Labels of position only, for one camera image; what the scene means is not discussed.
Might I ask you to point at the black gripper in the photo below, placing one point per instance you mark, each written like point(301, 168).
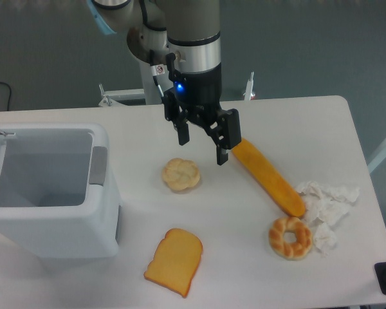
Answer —
point(194, 98)

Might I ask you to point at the long orange baguette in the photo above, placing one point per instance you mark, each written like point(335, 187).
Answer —
point(268, 177)

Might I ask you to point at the small crumpled white tissue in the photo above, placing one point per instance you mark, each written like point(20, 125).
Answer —
point(324, 239)

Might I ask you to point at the round braided bread roll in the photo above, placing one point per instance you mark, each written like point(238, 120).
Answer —
point(180, 174)

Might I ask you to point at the twisted ring bread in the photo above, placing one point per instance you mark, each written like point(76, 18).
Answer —
point(290, 238)

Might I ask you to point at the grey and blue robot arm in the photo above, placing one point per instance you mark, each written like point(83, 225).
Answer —
point(178, 47)

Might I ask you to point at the white trash bin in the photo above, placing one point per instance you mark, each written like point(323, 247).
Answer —
point(58, 195)

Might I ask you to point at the large crumpled white tissue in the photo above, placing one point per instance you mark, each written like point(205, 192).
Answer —
point(326, 203)

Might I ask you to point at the orange toast slice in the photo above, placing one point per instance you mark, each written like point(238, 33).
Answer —
point(175, 261)

